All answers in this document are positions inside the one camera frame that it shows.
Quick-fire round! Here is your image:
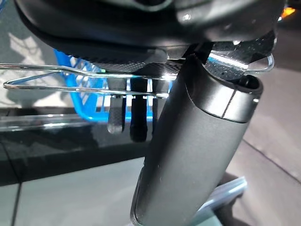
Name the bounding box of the metal wire basket handle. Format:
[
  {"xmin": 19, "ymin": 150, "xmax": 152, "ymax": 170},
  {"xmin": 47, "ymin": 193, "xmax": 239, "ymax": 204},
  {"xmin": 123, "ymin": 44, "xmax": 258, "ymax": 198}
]
[
  {"xmin": 3, "ymin": 70, "xmax": 171, "ymax": 98},
  {"xmin": 0, "ymin": 53, "xmax": 276, "ymax": 80}
]

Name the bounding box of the blue plastic shopping basket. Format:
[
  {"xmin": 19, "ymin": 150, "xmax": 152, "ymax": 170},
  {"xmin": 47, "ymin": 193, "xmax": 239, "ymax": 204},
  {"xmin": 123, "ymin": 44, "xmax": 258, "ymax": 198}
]
[{"xmin": 53, "ymin": 48, "xmax": 163, "ymax": 123}]

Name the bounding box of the small orange object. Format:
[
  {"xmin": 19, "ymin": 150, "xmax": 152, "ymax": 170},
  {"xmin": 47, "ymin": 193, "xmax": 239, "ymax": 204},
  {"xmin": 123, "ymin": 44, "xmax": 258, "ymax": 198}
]
[{"xmin": 278, "ymin": 7, "xmax": 296, "ymax": 20}]

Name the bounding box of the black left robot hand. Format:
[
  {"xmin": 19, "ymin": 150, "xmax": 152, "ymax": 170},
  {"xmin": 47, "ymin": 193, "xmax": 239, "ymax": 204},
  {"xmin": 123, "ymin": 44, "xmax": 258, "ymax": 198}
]
[{"xmin": 13, "ymin": 0, "xmax": 286, "ymax": 226}]

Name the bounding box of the dark end shelf unit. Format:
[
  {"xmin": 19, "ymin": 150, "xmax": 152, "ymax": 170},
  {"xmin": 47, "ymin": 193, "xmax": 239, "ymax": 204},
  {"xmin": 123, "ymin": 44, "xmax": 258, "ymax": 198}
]
[{"xmin": 195, "ymin": 176, "xmax": 248, "ymax": 226}]

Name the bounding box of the dark shelf board clear strip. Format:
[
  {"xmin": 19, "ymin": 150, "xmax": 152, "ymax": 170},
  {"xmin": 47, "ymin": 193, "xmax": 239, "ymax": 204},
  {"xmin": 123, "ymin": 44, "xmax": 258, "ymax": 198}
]
[{"xmin": 0, "ymin": 107, "xmax": 163, "ymax": 183}]

